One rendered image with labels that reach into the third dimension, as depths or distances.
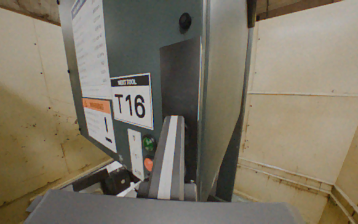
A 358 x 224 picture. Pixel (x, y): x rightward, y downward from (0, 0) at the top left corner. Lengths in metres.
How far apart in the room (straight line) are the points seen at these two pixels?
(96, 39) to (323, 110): 1.27
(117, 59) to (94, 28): 0.09
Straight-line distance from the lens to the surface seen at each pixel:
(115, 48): 0.20
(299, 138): 1.24
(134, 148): 0.19
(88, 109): 0.34
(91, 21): 0.28
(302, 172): 1.37
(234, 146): 0.86
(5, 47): 1.39
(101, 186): 0.49
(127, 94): 0.17
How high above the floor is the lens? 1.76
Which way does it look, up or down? 12 degrees down
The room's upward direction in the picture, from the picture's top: straight up
